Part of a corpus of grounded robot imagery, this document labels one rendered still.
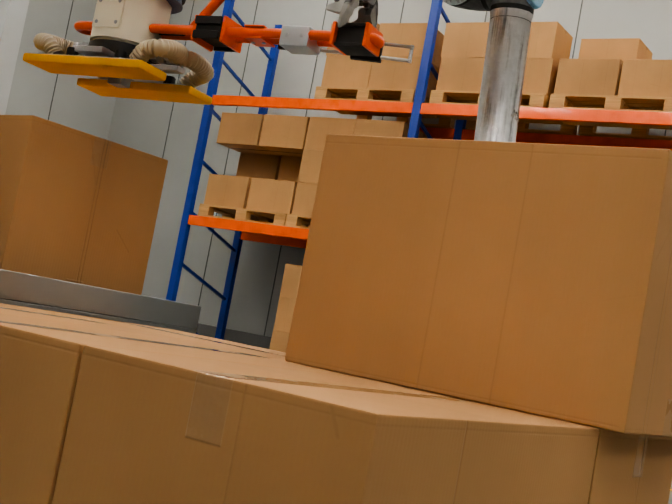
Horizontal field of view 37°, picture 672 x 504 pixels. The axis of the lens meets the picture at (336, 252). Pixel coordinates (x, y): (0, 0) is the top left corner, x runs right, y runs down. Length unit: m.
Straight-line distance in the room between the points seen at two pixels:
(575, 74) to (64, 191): 7.82
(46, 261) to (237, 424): 1.37
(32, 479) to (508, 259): 0.75
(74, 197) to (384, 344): 0.98
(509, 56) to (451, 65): 7.57
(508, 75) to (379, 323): 1.25
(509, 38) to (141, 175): 1.03
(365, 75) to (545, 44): 1.96
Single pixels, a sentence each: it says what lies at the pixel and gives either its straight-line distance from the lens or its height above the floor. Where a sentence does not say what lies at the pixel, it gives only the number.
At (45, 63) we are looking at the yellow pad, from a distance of 2.44.
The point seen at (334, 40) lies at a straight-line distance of 2.14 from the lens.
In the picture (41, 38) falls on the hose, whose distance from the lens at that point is 2.49.
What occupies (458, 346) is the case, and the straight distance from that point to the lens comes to 1.56.
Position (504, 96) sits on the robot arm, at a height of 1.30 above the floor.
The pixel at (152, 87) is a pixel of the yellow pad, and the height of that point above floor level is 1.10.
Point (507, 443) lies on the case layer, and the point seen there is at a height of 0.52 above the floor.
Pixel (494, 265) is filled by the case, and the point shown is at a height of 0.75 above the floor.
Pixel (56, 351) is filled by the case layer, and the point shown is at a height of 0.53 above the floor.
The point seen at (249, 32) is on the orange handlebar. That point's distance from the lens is 2.26.
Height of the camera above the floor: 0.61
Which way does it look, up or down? 4 degrees up
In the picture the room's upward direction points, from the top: 10 degrees clockwise
